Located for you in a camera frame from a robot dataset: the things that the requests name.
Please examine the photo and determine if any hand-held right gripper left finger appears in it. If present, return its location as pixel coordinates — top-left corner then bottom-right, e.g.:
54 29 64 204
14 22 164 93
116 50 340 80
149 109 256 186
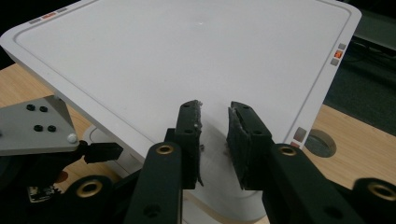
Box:
163 99 205 190

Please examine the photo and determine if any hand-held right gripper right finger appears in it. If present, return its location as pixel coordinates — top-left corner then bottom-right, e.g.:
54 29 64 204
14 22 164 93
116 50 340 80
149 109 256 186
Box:
226 101 276 191

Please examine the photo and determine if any white two-tier shoe rack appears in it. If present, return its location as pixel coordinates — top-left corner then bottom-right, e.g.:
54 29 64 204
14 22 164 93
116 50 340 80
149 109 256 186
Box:
0 0 362 224

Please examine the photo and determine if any grey round table grommet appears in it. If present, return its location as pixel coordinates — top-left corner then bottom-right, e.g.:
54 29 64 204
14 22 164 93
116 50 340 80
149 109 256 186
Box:
304 128 337 159

